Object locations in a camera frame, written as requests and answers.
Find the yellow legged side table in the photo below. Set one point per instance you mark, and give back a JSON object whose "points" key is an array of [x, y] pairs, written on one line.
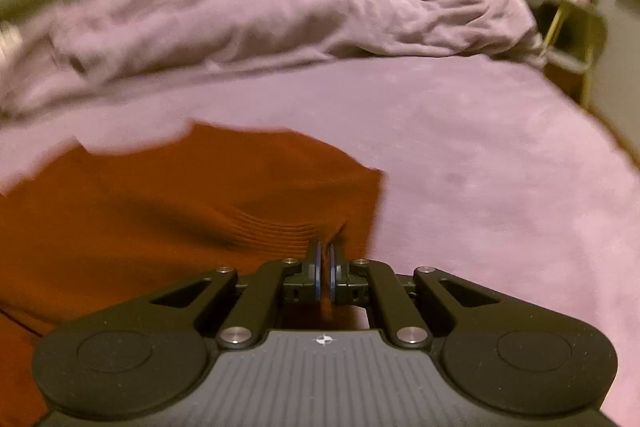
{"points": [[575, 32]]}

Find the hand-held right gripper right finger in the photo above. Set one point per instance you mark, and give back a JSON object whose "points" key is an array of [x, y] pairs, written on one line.
{"points": [[334, 278]]}

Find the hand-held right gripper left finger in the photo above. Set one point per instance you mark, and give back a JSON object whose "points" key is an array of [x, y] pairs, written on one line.
{"points": [[314, 278]]}

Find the crumpled purple duvet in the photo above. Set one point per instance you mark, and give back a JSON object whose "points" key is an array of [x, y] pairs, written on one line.
{"points": [[280, 12]]}

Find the purple bed sheet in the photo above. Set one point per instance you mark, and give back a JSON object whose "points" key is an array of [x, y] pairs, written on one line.
{"points": [[500, 167]]}

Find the rust brown knit sweater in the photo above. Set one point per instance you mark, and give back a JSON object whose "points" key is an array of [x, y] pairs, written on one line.
{"points": [[165, 217]]}

